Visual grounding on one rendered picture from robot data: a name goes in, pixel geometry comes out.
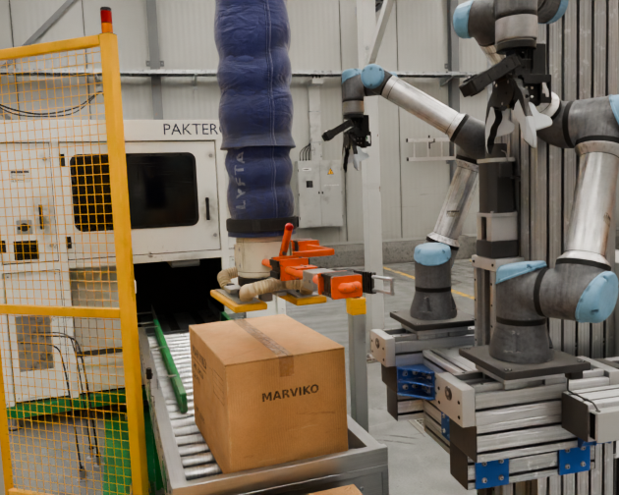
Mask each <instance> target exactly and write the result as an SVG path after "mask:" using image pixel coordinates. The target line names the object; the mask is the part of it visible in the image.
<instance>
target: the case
mask: <svg viewBox="0 0 619 495"><path fill-rule="evenodd" d="M189 329H190V346H191V362H192V378H193V393H194V410H195V423H196V425H197V428H198V429H199V431H200V433H201V435H202V437H203V439H204V440H205V442H206V444H207V446H208V448H209V449H210V451H211V453H212V455H213V457H214V459H215V460H216V462H217V463H218V465H219V467H220V468H221V470H222V472H223V474H227V473H232V472H237V471H242V470H247V469H253V468H262V467H267V466H272V465H278V464H283V463H288V462H292V461H297V460H303V459H308V458H313V457H318V456H323V455H328V454H334V453H339V452H344V451H348V423H347V395H346V367H345V347H343V346H341V345H340V344H338V343H336V342H334V341H332V340H330V339H329V338H327V337H325V336H323V335H321V334H319V333H317V332H316V331H314V330H312V329H310V328H308V327H307V326H306V325H304V324H302V323H300V322H298V321H296V320H295V319H293V318H291V317H289V316H287V315H285V314H276V315H268V316H261V317H253V318H245V319H236V320H228V321H220V322H212V323H204V324H197V325H190V326H189Z"/></svg>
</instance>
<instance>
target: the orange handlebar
mask: <svg viewBox="0 0 619 495"><path fill-rule="evenodd" d="M292 253H293V255H298V256H302V257H316V256H327V255H333V254H334V248H330V247H320V246H315V245H307V250H304V251H292ZM261 263H262V265H264V266H267V267H269V268H271V265H269V259H263V260H262V262H261ZM315 268H317V266H314V265H300V266H286V267H285V273H287V274H289V275H292V276H290V278H293V279H296V280H302V279H303V270H308V269H315ZM361 287H362V284H361V283H360V282H358V281H357V282H351V283H341V284H340V285H339V286H338V290H339V291H340V292H341V293H352V292H357V291H359V290H360V289H361Z"/></svg>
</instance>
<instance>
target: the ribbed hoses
mask: <svg viewBox="0 0 619 495"><path fill-rule="evenodd" d="M238 276H239V275H238V268H237V267H234V266H233V267H230V268H228V269H227V268H226V269H223V270H222V271H220V272H219V273H218V275H217V281H218V283H219V285H220V287H221V289H222V290H224V286H226V285H227V284H229V283H232V281H231V279H233V278H237V277H238ZM289 289H290V290H292V289H293V290H297V289H298V290H300V293H301V295H312V293H313V291H311V290H309V289H306V288H304V284H303V279H302V280H289V281H281V278H280V279H279V280H277V279H275V278H271V279H266V280H263V281H262V280H260V282H259V281H257V282H254V283H251V284H246V285H244V286H243V287H242V288H241V289H240V293H239V295H240V302H251V301H253V298H254V296H257V295H262V294H265V293H270V292H271V293H272V292H275V291H279V290H289Z"/></svg>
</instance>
